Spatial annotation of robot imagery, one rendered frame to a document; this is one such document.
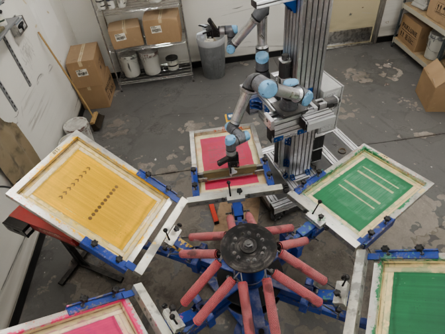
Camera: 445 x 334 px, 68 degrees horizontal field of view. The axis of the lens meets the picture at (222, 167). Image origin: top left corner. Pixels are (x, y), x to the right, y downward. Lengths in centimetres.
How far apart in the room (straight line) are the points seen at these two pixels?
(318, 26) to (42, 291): 329
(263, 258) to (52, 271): 247
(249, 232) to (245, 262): 17
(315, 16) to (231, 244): 173
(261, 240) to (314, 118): 131
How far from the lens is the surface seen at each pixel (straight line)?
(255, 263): 175
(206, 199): 236
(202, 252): 191
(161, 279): 328
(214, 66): 558
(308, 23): 269
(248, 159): 273
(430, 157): 456
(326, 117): 284
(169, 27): 534
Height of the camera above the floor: 283
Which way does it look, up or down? 45 degrees down
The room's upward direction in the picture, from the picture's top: 7 degrees counter-clockwise
